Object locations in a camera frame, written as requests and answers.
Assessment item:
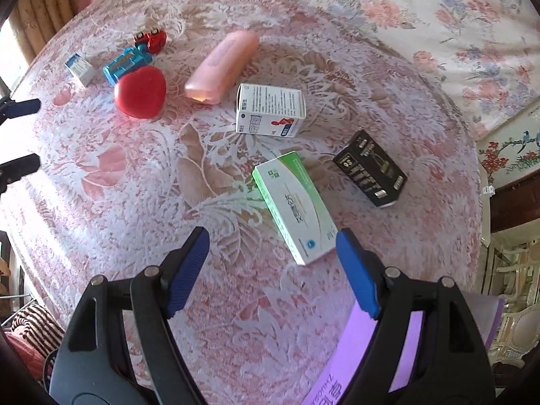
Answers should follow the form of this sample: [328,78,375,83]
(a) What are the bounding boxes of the small blue white box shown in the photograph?
[65,53,96,87]

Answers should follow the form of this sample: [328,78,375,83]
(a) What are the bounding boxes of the blue candy jackpot toy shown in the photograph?
[103,47,153,86]

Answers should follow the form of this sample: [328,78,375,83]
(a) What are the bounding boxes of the red heart-shaped box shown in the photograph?
[113,65,167,119]

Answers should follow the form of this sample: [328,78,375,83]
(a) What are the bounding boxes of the red toy truck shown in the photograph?
[134,28,167,55]

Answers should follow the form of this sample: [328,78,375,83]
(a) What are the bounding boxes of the green white medicine box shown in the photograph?
[252,151,338,266]

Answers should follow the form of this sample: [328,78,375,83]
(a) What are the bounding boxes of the black shaver box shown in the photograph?
[333,129,407,208]

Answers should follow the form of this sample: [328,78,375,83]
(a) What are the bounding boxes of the pink glasses case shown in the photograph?
[184,30,259,104]

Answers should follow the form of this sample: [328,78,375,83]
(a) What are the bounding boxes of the striped red white cloth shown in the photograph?
[5,303,65,382]

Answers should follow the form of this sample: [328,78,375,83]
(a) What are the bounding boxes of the white dining chair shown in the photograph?
[488,240,539,369]

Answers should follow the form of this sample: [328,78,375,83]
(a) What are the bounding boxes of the purple storage box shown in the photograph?
[301,292,506,405]

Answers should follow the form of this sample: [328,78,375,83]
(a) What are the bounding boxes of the beige curtain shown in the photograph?
[7,0,78,64]

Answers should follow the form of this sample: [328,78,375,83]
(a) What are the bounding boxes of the pink lace tablecloth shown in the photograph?
[1,0,481,404]

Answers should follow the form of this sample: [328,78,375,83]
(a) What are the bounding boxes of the bird flower painting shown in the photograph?
[477,100,540,189]

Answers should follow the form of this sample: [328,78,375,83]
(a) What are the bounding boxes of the floral bed sheet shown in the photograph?
[293,0,539,138]

